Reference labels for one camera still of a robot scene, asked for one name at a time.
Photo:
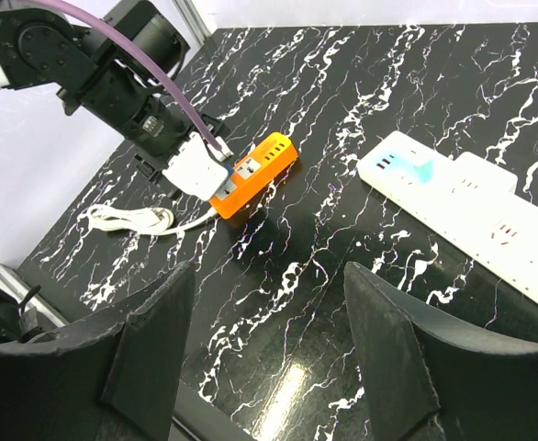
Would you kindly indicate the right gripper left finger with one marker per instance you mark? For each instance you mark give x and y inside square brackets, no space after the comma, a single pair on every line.
[112,375]

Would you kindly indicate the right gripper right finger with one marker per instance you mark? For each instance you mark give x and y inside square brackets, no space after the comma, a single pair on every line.
[428,375]

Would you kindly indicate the orange power strip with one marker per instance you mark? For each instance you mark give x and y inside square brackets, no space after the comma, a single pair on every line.
[253,173]

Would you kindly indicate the white multicolour power strip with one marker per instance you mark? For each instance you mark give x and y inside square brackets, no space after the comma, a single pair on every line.
[469,201]

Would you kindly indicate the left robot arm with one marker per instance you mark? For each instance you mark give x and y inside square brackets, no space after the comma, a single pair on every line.
[120,70]

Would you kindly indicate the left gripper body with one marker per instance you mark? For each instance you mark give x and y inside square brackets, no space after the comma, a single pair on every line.
[161,139]

